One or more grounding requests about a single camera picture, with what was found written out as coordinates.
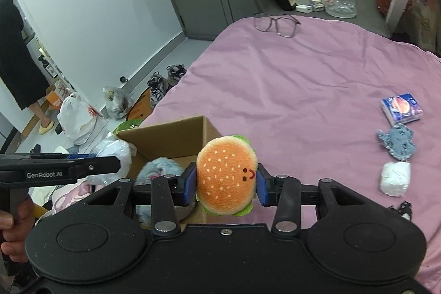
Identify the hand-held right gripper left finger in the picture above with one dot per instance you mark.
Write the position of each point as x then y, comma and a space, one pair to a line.
188, 185

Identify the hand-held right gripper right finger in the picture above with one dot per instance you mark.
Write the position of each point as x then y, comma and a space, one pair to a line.
264, 189

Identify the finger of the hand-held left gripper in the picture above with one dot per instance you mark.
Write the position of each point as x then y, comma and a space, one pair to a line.
100, 166
74, 156

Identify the burger plush toy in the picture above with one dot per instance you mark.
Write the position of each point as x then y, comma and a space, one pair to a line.
224, 173

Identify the brown cardboard box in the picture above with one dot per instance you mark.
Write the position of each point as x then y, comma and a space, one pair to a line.
172, 139

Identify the small grey-blue plush toy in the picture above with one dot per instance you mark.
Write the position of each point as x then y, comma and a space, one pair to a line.
398, 142

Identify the blue tissue pack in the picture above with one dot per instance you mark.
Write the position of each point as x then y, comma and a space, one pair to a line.
401, 108

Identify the person's left hand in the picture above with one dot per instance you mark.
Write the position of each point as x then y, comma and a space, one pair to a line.
20, 232

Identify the crumpled clear plastic bag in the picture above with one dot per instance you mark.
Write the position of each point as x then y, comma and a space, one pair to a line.
113, 152

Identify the grey fluffy plush toy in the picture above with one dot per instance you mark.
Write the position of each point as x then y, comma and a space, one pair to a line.
159, 168

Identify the pink cartoon cushion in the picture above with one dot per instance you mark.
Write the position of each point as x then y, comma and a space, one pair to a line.
75, 194

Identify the white plastic bag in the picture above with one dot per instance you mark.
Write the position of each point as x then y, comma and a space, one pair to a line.
75, 118

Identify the green leaf cartoon mat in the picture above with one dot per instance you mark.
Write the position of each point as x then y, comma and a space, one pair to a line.
129, 126

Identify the orange cardboard box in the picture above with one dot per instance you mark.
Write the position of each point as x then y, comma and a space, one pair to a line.
57, 97

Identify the grey plastic bag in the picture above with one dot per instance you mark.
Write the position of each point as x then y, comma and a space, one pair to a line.
117, 104

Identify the brown round floor mat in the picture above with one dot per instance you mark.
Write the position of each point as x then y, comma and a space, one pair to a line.
141, 106

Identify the grey sneaker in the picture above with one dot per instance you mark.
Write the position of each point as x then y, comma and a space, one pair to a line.
176, 73
156, 90

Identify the cluttered shelf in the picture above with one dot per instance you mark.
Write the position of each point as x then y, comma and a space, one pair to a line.
46, 63

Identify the pink bed sheet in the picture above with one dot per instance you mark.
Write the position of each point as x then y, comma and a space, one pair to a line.
293, 90

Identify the small black object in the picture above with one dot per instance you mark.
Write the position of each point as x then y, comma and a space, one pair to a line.
402, 209

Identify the dark-framed eyeglasses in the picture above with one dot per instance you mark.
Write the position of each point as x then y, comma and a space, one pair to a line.
286, 27

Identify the white power adapter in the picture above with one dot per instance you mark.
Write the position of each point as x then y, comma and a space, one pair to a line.
303, 8

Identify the printed shopping bag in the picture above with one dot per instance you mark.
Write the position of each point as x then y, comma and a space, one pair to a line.
427, 18

